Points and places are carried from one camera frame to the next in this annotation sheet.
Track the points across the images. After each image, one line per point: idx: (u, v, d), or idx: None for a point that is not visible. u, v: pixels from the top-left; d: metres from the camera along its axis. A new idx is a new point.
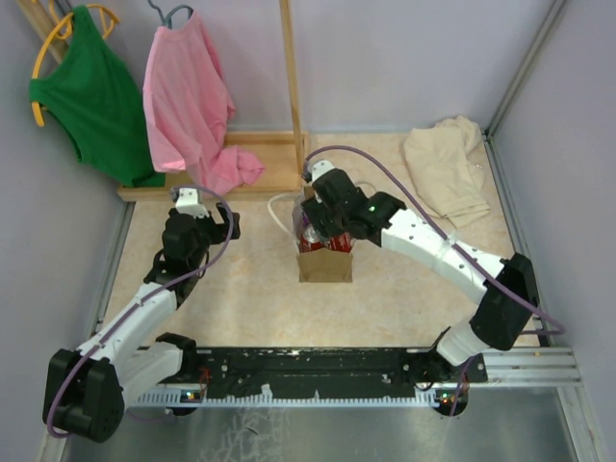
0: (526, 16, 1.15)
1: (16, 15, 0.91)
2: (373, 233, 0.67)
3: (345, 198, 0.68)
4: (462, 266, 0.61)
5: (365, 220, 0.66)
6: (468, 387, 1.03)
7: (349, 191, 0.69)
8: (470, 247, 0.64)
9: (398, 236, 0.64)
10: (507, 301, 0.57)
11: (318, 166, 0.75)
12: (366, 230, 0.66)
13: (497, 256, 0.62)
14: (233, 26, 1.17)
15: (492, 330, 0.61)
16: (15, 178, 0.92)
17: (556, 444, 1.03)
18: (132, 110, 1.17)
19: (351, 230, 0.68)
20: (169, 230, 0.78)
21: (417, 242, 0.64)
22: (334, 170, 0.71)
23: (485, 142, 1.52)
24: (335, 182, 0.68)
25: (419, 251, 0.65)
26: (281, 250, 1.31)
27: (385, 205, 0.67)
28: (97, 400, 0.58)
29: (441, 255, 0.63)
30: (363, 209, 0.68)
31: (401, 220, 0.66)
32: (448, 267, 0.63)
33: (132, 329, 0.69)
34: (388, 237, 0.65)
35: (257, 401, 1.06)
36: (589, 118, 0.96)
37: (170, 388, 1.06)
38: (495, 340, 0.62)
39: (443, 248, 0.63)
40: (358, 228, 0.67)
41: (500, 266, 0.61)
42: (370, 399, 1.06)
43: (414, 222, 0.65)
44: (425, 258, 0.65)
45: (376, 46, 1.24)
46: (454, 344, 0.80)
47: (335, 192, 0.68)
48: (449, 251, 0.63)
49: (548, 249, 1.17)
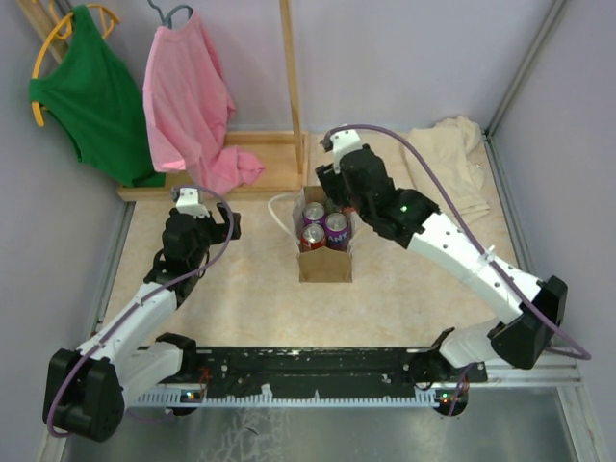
0: (526, 16, 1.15)
1: (16, 15, 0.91)
2: (401, 234, 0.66)
3: (376, 191, 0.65)
4: (498, 284, 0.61)
5: (396, 221, 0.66)
6: (468, 387, 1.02)
7: (383, 182, 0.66)
8: (505, 265, 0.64)
9: (430, 243, 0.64)
10: (539, 325, 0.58)
11: (342, 135, 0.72)
12: (395, 230, 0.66)
13: (532, 277, 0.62)
14: (233, 27, 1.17)
15: (516, 348, 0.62)
16: (15, 178, 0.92)
17: (556, 444, 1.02)
18: (132, 110, 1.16)
19: (377, 226, 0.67)
20: (170, 229, 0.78)
21: (450, 250, 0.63)
22: (369, 155, 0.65)
23: (485, 142, 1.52)
24: (372, 172, 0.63)
25: (453, 264, 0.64)
26: (281, 250, 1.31)
27: (418, 205, 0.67)
28: (97, 400, 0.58)
29: (476, 269, 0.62)
30: (393, 206, 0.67)
31: (435, 227, 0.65)
32: (481, 283, 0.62)
33: (133, 328, 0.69)
34: (420, 242, 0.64)
35: (257, 401, 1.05)
36: (589, 118, 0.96)
37: (170, 388, 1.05)
38: (515, 358, 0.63)
39: (478, 262, 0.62)
40: (385, 227, 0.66)
41: (535, 288, 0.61)
42: (370, 399, 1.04)
43: (449, 231, 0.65)
44: (458, 270, 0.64)
45: (377, 46, 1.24)
46: (459, 346, 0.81)
47: (368, 182, 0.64)
48: (485, 267, 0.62)
49: (548, 250, 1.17)
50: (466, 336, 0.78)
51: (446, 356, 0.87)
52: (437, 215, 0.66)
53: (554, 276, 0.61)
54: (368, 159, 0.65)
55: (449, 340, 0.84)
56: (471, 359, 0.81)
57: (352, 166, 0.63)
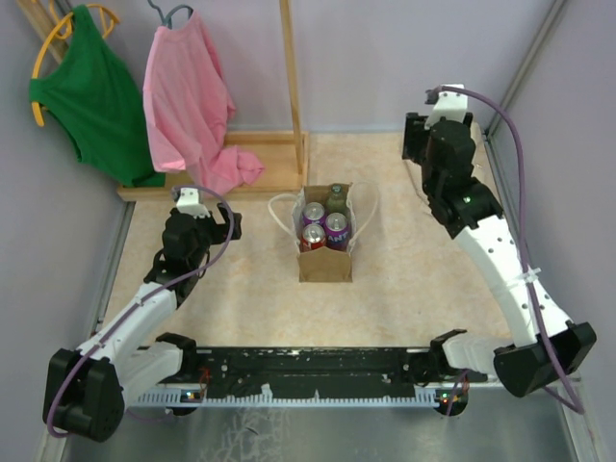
0: (526, 15, 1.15)
1: (15, 14, 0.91)
2: (453, 222, 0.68)
3: (451, 172, 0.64)
4: (524, 306, 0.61)
5: (452, 209, 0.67)
6: (468, 387, 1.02)
7: (464, 166, 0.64)
8: (543, 293, 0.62)
9: (479, 243, 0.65)
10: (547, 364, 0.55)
11: (452, 96, 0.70)
12: (449, 217, 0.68)
13: (565, 316, 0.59)
14: (233, 27, 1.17)
15: (515, 376, 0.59)
16: (15, 178, 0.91)
17: (556, 444, 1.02)
18: (132, 109, 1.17)
19: (436, 203, 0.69)
20: (170, 228, 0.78)
21: (494, 256, 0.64)
22: (465, 134, 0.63)
23: (485, 142, 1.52)
24: (458, 153, 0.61)
25: (492, 269, 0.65)
26: (281, 250, 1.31)
27: (481, 200, 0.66)
28: (97, 401, 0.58)
29: (509, 284, 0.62)
30: (458, 192, 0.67)
31: (490, 228, 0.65)
32: (509, 297, 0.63)
33: (133, 328, 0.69)
34: (469, 236, 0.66)
35: (257, 401, 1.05)
36: (589, 118, 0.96)
37: (170, 388, 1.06)
38: (510, 385, 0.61)
39: (519, 275, 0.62)
40: (442, 210, 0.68)
41: (562, 326, 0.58)
42: (370, 399, 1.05)
43: (501, 239, 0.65)
44: (494, 278, 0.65)
45: (377, 45, 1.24)
46: (462, 348, 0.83)
47: (450, 160, 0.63)
48: (521, 283, 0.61)
49: (548, 250, 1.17)
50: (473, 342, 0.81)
51: (447, 356, 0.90)
52: (497, 218, 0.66)
53: (589, 327, 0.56)
54: (461, 137, 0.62)
55: (455, 342, 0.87)
56: (467, 364, 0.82)
57: (442, 139, 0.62)
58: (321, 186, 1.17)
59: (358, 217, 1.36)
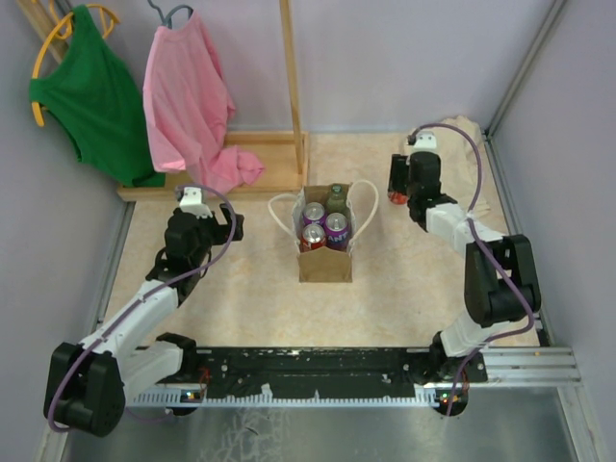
0: (526, 16, 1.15)
1: (15, 14, 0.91)
2: (423, 220, 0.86)
3: (423, 184, 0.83)
4: (465, 230, 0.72)
5: (421, 210, 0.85)
6: (467, 387, 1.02)
7: (432, 179, 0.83)
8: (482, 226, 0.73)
9: (435, 213, 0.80)
10: (484, 260, 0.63)
11: (425, 139, 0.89)
12: (419, 217, 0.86)
13: (500, 233, 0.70)
14: (233, 27, 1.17)
15: (474, 293, 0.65)
16: (15, 178, 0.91)
17: (556, 444, 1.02)
18: (132, 109, 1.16)
19: (411, 207, 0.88)
20: (172, 227, 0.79)
21: (445, 217, 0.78)
22: (435, 157, 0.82)
23: (485, 142, 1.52)
24: (425, 170, 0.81)
25: (447, 225, 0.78)
26: (281, 250, 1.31)
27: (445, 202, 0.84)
28: (99, 394, 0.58)
29: (454, 223, 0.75)
30: (427, 198, 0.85)
31: (445, 207, 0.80)
32: (458, 235, 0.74)
33: (136, 323, 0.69)
34: (429, 216, 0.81)
35: (257, 401, 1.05)
36: (589, 118, 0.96)
37: (170, 388, 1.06)
38: (476, 311, 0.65)
39: (461, 219, 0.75)
40: (414, 211, 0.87)
41: (498, 237, 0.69)
42: (370, 399, 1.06)
43: (452, 209, 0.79)
44: (448, 230, 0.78)
45: (377, 45, 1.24)
46: (455, 333, 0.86)
47: (421, 174, 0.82)
48: (463, 221, 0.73)
49: (548, 249, 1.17)
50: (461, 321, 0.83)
51: (444, 346, 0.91)
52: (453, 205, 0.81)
53: (525, 238, 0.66)
54: (430, 159, 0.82)
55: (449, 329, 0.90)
56: (461, 346, 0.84)
57: (416, 159, 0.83)
58: (321, 186, 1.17)
59: (358, 216, 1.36)
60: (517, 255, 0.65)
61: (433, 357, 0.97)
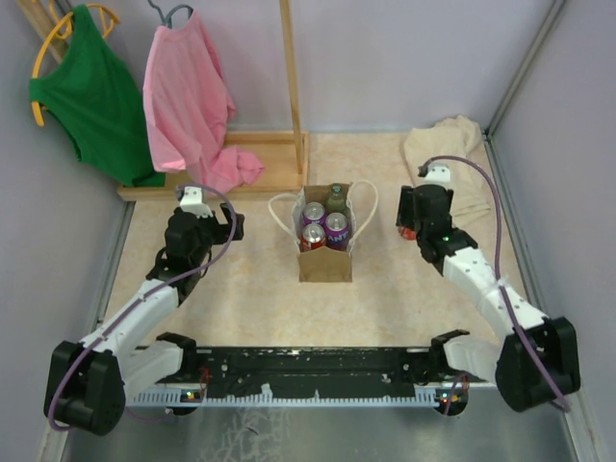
0: (526, 16, 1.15)
1: (15, 14, 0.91)
2: (439, 261, 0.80)
3: (433, 219, 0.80)
4: (500, 307, 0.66)
5: (436, 248, 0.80)
6: (467, 387, 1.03)
7: (442, 215, 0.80)
8: (517, 296, 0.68)
9: (457, 266, 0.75)
10: (526, 355, 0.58)
11: (438, 170, 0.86)
12: (433, 256, 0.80)
13: (539, 313, 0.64)
14: (233, 27, 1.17)
15: (509, 381, 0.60)
16: (15, 178, 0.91)
17: (556, 444, 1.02)
18: (132, 109, 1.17)
19: (423, 247, 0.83)
20: (172, 226, 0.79)
21: (471, 275, 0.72)
22: (440, 190, 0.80)
23: (486, 142, 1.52)
24: (433, 205, 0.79)
25: (471, 285, 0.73)
26: (281, 250, 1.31)
27: (460, 241, 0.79)
28: (100, 392, 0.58)
29: (485, 291, 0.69)
30: (440, 236, 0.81)
31: (465, 255, 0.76)
32: (489, 304, 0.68)
33: (136, 322, 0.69)
34: (449, 265, 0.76)
35: (257, 401, 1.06)
36: (589, 118, 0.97)
37: (170, 388, 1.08)
38: (509, 397, 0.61)
39: (492, 286, 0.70)
40: (428, 250, 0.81)
41: (537, 320, 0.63)
42: (370, 399, 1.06)
43: (476, 261, 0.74)
44: (475, 295, 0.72)
45: (377, 45, 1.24)
46: (464, 356, 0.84)
47: (429, 209, 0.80)
48: (496, 291, 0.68)
49: (548, 250, 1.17)
50: (473, 349, 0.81)
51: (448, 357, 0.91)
52: (473, 249, 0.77)
53: (567, 320, 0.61)
54: (437, 193, 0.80)
55: (455, 346, 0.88)
56: (467, 369, 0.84)
57: (421, 194, 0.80)
58: (322, 186, 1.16)
59: (358, 216, 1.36)
60: (560, 344, 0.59)
61: (433, 360, 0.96)
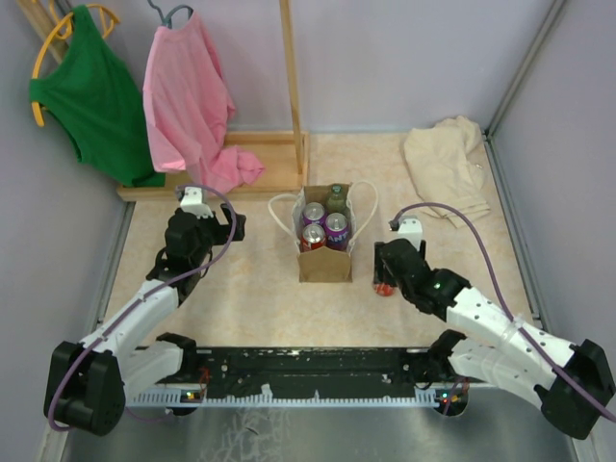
0: (526, 16, 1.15)
1: (15, 14, 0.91)
2: (439, 308, 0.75)
3: (413, 271, 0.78)
4: (529, 349, 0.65)
5: (431, 297, 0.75)
6: (468, 387, 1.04)
7: (418, 264, 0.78)
8: (536, 331, 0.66)
9: (463, 315, 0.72)
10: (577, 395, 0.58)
11: (409, 223, 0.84)
12: (432, 305, 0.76)
13: (566, 343, 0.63)
14: (233, 27, 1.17)
15: (566, 417, 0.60)
16: (15, 177, 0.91)
17: (555, 445, 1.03)
18: (132, 110, 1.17)
19: (417, 302, 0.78)
20: (172, 227, 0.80)
21: (481, 322, 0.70)
22: (404, 243, 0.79)
23: (485, 142, 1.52)
24: (404, 258, 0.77)
25: (486, 331, 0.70)
26: (281, 250, 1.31)
27: (450, 282, 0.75)
28: (100, 393, 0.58)
29: (506, 336, 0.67)
30: (428, 285, 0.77)
31: (465, 300, 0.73)
32: (515, 348, 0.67)
33: (136, 323, 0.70)
34: (453, 315, 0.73)
35: (257, 402, 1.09)
36: (589, 119, 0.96)
37: (170, 388, 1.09)
38: (569, 428, 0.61)
39: (508, 330, 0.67)
40: (424, 302, 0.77)
41: (568, 353, 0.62)
42: (370, 399, 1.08)
43: (479, 304, 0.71)
44: (494, 338, 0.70)
45: (376, 45, 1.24)
46: (479, 368, 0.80)
47: (403, 264, 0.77)
48: (516, 334, 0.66)
49: (547, 250, 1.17)
50: (495, 361, 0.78)
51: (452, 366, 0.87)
52: (468, 290, 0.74)
53: (592, 342, 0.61)
54: (403, 245, 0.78)
55: (466, 357, 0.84)
56: (482, 377, 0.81)
57: (389, 254, 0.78)
58: (322, 186, 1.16)
59: (358, 216, 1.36)
60: (596, 367, 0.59)
61: (434, 368, 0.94)
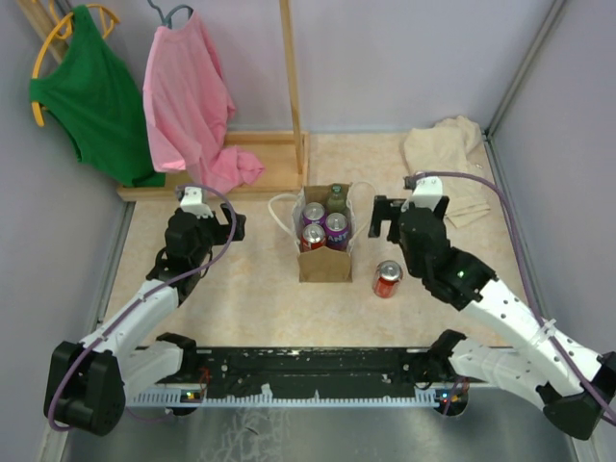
0: (526, 16, 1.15)
1: (15, 14, 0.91)
2: (458, 297, 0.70)
3: (436, 253, 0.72)
4: (557, 359, 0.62)
5: (451, 285, 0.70)
6: (467, 387, 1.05)
7: (443, 245, 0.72)
8: (565, 340, 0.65)
9: (489, 310, 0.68)
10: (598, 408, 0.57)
11: (428, 183, 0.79)
12: (450, 294, 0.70)
13: (593, 354, 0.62)
14: (233, 27, 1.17)
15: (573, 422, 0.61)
16: (15, 178, 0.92)
17: (556, 446, 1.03)
18: (132, 110, 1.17)
19: (433, 289, 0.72)
20: (172, 227, 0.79)
21: (508, 321, 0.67)
22: (433, 220, 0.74)
23: (486, 142, 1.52)
24: (432, 237, 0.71)
25: (512, 333, 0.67)
26: (281, 250, 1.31)
27: (474, 270, 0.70)
28: (100, 394, 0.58)
29: (535, 343, 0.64)
30: (449, 270, 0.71)
31: (492, 294, 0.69)
32: (540, 356, 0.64)
33: (135, 323, 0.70)
34: (475, 306, 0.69)
35: (257, 401, 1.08)
36: (589, 119, 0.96)
37: (170, 388, 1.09)
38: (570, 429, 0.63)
39: (538, 336, 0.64)
40: (442, 289, 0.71)
41: (595, 367, 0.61)
42: (370, 399, 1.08)
43: (508, 302, 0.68)
44: (517, 341, 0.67)
45: (376, 45, 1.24)
46: (479, 368, 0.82)
47: (430, 243, 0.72)
48: (546, 340, 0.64)
49: (547, 251, 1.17)
50: (495, 361, 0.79)
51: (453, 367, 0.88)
52: (495, 282, 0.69)
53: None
54: (431, 224, 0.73)
55: (466, 357, 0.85)
56: (482, 376, 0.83)
57: (414, 230, 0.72)
58: (324, 186, 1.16)
59: (358, 216, 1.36)
60: None
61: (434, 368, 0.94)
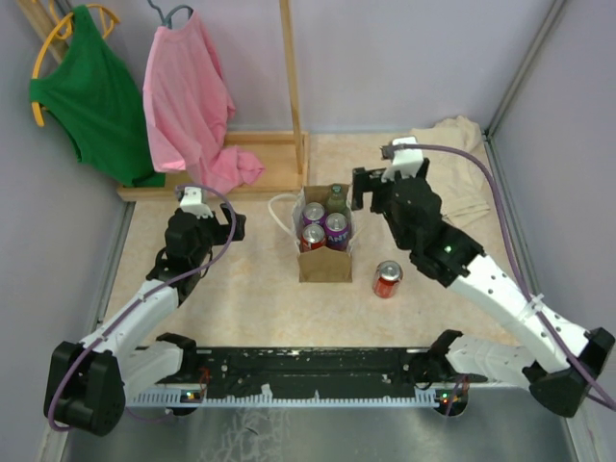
0: (526, 17, 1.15)
1: (15, 14, 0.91)
2: (444, 273, 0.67)
3: (428, 227, 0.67)
4: (544, 335, 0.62)
5: (440, 262, 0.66)
6: (468, 387, 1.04)
7: (437, 220, 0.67)
8: (552, 315, 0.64)
9: (476, 287, 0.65)
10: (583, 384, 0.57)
11: (405, 152, 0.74)
12: (437, 270, 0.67)
13: (581, 329, 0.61)
14: (233, 27, 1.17)
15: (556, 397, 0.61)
16: (15, 177, 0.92)
17: (556, 446, 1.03)
18: (132, 110, 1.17)
19: (420, 264, 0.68)
20: (172, 227, 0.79)
21: (496, 295, 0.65)
22: (428, 192, 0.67)
23: (486, 142, 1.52)
24: (427, 211, 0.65)
25: (499, 308, 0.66)
26: (281, 250, 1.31)
27: (462, 246, 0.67)
28: (100, 394, 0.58)
29: (522, 319, 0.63)
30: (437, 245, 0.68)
31: (479, 269, 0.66)
32: (527, 331, 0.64)
33: (135, 323, 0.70)
34: (462, 283, 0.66)
35: (257, 401, 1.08)
36: (589, 119, 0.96)
37: (170, 388, 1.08)
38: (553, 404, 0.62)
39: (526, 310, 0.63)
40: (428, 266, 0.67)
41: (582, 342, 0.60)
42: (370, 399, 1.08)
43: (496, 278, 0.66)
44: (504, 316, 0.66)
45: (376, 46, 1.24)
46: (473, 361, 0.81)
47: (424, 218, 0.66)
48: (532, 314, 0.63)
49: (547, 251, 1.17)
50: (487, 351, 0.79)
51: (452, 365, 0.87)
52: (482, 258, 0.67)
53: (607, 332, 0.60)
54: (427, 196, 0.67)
55: (460, 352, 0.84)
56: (474, 369, 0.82)
57: (408, 203, 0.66)
58: (324, 186, 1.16)
59: (358, 216, 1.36)
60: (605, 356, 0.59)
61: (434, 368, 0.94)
